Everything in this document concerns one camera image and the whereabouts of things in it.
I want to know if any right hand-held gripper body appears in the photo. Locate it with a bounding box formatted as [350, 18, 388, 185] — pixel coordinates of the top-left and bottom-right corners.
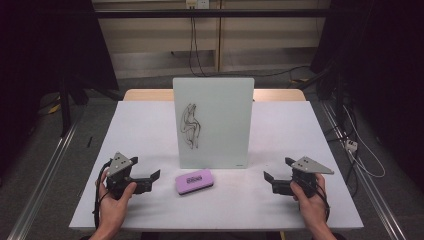
[290, 155, 335, 199]

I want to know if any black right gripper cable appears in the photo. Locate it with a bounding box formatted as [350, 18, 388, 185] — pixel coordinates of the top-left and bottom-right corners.
[298, 178, 332, 224]

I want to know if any white cable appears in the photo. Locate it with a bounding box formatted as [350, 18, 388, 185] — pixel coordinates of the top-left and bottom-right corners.
[342, 104, 387, 179]

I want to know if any black horizontal metal bar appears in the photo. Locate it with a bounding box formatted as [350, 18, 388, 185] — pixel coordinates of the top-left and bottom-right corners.
[94, 8, 334, 19]

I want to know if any white wall socket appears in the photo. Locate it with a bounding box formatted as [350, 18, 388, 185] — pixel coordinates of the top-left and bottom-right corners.
[185, 0, 211, 10]

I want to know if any white power strip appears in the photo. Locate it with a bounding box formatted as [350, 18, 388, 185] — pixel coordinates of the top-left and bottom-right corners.
[344, 138, 359, 153]

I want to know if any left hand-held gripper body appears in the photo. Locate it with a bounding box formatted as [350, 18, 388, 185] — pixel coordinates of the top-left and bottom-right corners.
[105, 151, 139, 201]

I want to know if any black hanging power cable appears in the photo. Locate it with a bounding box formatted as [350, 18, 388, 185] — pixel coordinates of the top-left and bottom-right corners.
[188, 7, 205, 78]

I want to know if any white table mat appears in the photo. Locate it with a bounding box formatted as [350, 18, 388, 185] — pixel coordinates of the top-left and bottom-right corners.
[68, 100, 365, 232]

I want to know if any aluminium floor rail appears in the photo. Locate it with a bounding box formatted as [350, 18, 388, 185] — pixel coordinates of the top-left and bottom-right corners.
[5, 108, 86, 240]
[319, 99, 408, 240]

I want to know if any black metal stand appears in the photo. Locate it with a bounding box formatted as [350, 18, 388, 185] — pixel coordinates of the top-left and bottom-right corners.
[57, 74, 74, 138]

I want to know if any purple whiteboard eraser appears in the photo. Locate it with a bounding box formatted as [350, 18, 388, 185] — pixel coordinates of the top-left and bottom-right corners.
[174, 168, 215, 196]

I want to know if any wooden table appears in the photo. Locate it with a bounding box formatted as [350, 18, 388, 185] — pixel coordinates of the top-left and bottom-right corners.
[122, 88, 307, 102]

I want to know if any person's right hand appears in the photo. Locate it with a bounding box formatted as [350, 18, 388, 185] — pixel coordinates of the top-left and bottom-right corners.
[289, 173, 331, 232]

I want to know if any wooden vertical post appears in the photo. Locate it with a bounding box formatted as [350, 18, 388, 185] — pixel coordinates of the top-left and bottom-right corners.
[214, 0, 223, 73]

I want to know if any person's left hand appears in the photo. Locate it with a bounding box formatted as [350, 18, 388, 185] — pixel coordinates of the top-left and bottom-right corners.
[95, 168, 138, 232]

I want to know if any black cable bundle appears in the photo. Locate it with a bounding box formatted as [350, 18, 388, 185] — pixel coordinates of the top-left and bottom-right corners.
[324, 106, 361, 198]

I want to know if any black curtain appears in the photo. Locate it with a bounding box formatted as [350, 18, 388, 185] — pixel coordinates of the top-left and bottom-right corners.
[309, 0, 424, 181]
[0, 0, 120, 101]

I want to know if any glass whiteboard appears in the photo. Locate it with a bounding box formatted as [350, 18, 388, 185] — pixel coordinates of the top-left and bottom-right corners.
[172, 77, 255, 170]

